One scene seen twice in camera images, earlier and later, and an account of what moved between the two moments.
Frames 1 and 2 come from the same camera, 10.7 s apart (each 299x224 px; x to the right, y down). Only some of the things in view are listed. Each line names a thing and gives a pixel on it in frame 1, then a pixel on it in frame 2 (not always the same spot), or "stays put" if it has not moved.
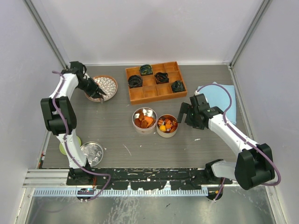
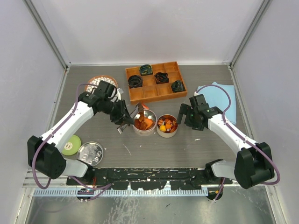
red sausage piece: x=174 y=128 stays put
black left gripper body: x=89 y=87 to x=116 y=109
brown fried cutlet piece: x=141 y=116 stays put
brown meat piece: x=138 y=122 stays put
